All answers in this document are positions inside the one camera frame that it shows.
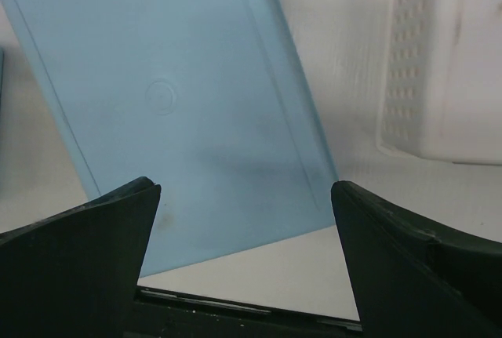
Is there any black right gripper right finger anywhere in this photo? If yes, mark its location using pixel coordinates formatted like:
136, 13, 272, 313
331, 181, 501, 337

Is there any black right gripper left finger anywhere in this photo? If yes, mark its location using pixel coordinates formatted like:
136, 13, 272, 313
1, 177, 161, 337

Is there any white perforated plastic basket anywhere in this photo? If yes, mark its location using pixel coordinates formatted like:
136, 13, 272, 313
376, 0, 501, 166

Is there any blue plastic basket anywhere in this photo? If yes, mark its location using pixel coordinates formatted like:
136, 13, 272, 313
1, 0, 336, 276
0, 48, 5, 100

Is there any blue bottom plastic basket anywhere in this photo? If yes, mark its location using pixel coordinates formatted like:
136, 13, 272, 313
0, 48, 5, 100

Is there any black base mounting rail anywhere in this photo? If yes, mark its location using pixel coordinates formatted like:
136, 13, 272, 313
123, 286, 363, 337

